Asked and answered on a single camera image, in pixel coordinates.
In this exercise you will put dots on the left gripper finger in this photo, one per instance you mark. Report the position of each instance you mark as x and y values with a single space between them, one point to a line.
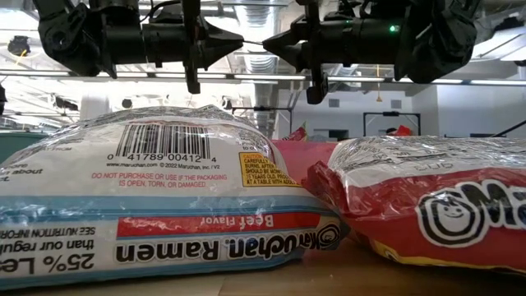
220 38
220 51

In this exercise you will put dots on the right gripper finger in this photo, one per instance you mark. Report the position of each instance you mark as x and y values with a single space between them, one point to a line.
292 53
292 38

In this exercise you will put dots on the dark metal spoon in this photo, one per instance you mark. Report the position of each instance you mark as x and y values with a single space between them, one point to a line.
252 42

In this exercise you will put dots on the green-edged ramen packet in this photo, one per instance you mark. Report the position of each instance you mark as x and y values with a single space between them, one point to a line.
301 133

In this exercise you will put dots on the blue white ramen packet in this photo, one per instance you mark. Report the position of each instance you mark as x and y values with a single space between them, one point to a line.
164 185

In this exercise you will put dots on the red white ramen packet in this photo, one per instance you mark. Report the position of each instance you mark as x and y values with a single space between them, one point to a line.
411 214

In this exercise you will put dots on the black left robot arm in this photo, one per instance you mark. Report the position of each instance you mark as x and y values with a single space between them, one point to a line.
82 41

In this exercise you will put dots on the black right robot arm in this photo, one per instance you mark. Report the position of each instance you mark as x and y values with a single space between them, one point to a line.
431 41

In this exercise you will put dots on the thin black metal rack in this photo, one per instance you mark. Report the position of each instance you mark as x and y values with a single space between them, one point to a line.
390 113
263 108

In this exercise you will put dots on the person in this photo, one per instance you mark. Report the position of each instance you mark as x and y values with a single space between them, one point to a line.
390 130

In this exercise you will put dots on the red plastic tray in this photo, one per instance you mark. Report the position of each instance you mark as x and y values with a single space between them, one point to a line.
304 158

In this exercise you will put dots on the black round ceiling device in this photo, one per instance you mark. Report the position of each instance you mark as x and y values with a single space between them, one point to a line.
18 44

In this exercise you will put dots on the teal rectangular container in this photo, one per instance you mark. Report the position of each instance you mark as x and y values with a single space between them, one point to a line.
20 144

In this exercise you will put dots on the long ceiling light rail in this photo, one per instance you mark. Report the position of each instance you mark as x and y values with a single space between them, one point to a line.
267 77

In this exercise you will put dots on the silver ventilation duct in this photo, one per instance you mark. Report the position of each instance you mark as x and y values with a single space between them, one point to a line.
259 12

